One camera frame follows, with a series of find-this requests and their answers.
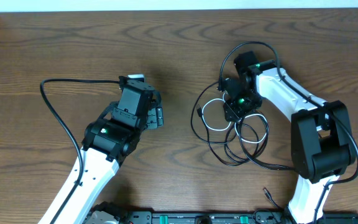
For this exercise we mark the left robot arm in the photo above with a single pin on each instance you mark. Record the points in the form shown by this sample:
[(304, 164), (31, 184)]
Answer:
[(107, 142)]

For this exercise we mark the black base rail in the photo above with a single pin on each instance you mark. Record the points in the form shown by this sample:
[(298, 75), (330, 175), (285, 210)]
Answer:
[(111, 213)]

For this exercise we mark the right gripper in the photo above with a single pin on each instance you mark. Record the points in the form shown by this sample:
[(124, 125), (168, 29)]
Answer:
[(230, 107)]

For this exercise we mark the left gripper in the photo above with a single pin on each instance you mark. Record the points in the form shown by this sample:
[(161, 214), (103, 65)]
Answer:
[(157, 117)]

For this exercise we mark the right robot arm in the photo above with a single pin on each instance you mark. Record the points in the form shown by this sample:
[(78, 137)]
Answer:
[(321, 149)]

